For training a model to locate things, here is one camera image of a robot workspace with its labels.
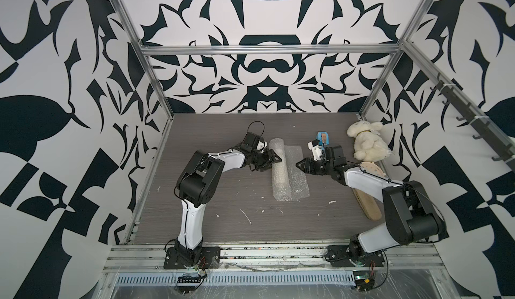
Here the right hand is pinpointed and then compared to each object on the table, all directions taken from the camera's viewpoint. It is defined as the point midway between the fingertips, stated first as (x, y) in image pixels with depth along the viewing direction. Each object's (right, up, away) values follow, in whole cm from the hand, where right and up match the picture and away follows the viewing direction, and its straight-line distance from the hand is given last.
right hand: (298, 161), depth 91 cm
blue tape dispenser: (+15, +10, +14) cm, 23 cm away
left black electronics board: (-43, -41, -18) cm, 62 cm away
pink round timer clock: (+35, -4, +5) cm, 36 cm away
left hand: (-8, 0, +4) cm, 9 cm away
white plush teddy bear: (+34, +8, +4) cm, 35 cm away
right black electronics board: (+18, -39, -20) cm, 47 cm away
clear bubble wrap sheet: (-4, -7, +1) cm, 8 cm away
